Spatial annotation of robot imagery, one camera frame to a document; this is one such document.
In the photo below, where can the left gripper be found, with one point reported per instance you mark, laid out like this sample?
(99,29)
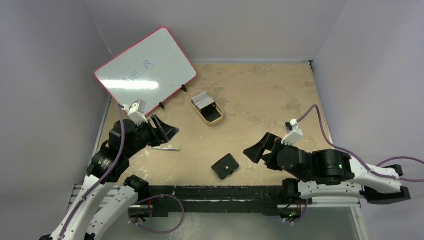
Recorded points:
(162,134)

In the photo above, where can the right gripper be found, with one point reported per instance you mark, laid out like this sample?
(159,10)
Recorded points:
(269,150)

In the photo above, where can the black leather card holder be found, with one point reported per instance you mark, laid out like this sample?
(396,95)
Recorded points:
(225,167)

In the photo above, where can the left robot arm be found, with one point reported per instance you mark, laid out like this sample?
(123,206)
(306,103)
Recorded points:
(88,218)

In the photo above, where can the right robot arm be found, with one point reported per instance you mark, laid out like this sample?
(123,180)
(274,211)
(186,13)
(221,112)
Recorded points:
(326,173)

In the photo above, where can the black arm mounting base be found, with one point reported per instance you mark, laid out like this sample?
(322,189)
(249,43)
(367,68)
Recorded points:
(162,207)

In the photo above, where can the stack of credit cards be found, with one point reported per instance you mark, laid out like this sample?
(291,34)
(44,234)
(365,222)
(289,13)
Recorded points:
(202,100)

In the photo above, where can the silver green-capped marker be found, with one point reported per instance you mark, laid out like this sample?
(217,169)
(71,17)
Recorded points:
(166,149)

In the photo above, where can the beige plastic tray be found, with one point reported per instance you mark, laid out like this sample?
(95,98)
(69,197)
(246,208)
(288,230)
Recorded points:
(211,115)

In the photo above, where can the pink framed whiteboard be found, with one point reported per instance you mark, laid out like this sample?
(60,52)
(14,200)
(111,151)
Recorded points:
(152,70)

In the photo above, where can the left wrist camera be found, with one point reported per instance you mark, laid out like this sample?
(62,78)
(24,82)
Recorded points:
(136,112)

